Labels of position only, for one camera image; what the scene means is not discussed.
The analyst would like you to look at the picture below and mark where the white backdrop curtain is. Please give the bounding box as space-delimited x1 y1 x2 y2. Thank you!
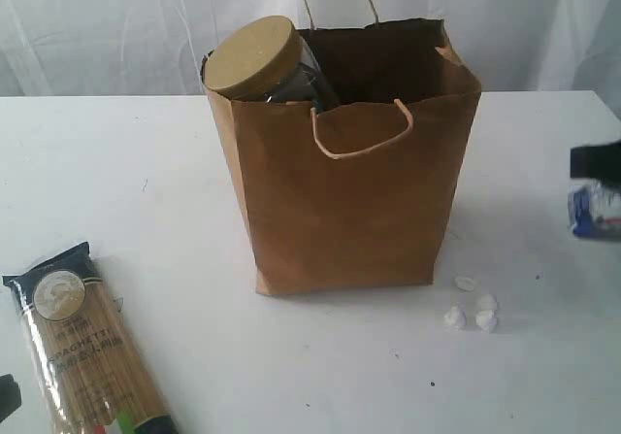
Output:
1 0 620 98

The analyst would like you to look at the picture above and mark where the spaghetti packet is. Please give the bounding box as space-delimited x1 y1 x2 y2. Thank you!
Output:
3 242 178 433

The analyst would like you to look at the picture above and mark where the brown paper shopping bag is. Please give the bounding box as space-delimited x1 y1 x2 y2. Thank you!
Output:
204 18 481 296

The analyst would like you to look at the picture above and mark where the white printed snack pouch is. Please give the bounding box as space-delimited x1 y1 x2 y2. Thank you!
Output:
568 183 620 243

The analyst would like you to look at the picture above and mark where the clear nut jar gold lid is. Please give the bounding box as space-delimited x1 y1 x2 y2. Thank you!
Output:
202 16 340 112

